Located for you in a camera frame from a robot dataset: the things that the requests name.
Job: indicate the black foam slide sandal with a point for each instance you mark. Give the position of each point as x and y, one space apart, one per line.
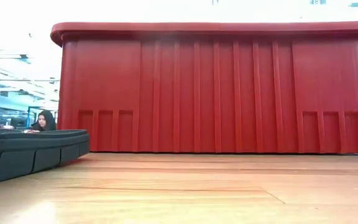
26 149

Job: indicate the red plastic bin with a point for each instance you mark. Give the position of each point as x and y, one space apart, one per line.
197 93

